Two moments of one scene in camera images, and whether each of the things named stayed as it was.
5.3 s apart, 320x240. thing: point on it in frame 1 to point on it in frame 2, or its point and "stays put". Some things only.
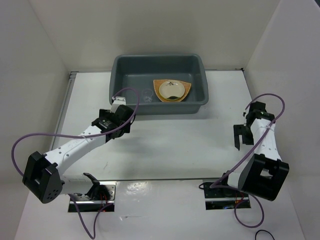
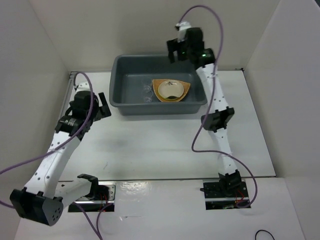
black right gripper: [239, 129] to [173, 45]
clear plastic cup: [147, 94] stays put
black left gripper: [105, 113] to [103, 111]
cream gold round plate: [171, 90] stays put
